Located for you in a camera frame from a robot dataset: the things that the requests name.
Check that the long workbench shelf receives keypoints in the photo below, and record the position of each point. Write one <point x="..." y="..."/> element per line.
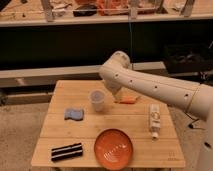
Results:
<point x="15" y="13"/>

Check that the white bottle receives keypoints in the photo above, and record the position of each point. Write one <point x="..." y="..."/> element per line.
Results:
<point x="154" y="120"/>

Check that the orange plate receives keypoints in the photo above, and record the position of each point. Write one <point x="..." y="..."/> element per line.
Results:
<point x="113" y="149"/>

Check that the black striped box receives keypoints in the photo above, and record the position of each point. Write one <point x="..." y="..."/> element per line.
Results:
<point x="66" y="152"/>

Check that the wooden folding table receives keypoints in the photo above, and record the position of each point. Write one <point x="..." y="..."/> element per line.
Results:
<point x="132" y="119"/>

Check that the orange carrot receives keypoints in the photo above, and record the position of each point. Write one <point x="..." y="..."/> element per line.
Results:
<point x="127" y="100"/>

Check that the blue sponge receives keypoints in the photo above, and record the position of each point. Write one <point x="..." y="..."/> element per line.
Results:
<point x="74" y="114"/>

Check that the translucent white ceramic cup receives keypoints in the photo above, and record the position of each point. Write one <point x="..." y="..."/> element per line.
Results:
<point x="97" y="98"/>

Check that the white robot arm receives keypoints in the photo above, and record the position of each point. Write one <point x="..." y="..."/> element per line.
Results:
<point x="192" y="97"/>

